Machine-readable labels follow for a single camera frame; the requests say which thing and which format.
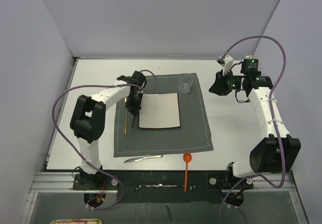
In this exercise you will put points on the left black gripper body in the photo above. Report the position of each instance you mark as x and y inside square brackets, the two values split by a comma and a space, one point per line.
[134, 102]

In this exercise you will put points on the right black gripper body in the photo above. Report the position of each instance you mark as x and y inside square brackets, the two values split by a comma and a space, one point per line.
[234, 81]

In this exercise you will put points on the dark handled silver fork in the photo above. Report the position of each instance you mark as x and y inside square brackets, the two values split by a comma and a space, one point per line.
[132, 125]

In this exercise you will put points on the gold fork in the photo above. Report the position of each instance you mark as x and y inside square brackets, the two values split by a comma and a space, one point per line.
[126, 118]

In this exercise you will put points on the white square plate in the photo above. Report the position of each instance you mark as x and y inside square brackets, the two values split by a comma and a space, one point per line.
[159, 111]

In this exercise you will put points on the clear plastic cup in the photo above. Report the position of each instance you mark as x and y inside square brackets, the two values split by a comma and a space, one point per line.
[185, 82]

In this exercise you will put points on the dark grey cloth placemat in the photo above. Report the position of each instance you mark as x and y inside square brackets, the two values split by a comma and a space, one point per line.
[192, 136]

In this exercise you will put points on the silver table knife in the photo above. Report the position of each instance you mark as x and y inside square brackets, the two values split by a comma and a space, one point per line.
[137, 159]

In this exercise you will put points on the orange plastic spoon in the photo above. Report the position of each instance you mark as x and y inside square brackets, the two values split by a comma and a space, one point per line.
[187, 157]

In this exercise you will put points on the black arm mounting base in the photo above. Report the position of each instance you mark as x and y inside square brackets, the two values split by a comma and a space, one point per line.
[163, 186]

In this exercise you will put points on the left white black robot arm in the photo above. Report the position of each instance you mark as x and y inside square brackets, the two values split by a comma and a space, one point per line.
[88, 118]

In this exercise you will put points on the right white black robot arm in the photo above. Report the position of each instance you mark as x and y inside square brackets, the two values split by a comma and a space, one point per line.
[277, 151]

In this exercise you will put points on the floral tray edge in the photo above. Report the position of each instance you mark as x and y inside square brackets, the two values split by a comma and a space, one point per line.
[77, 221]

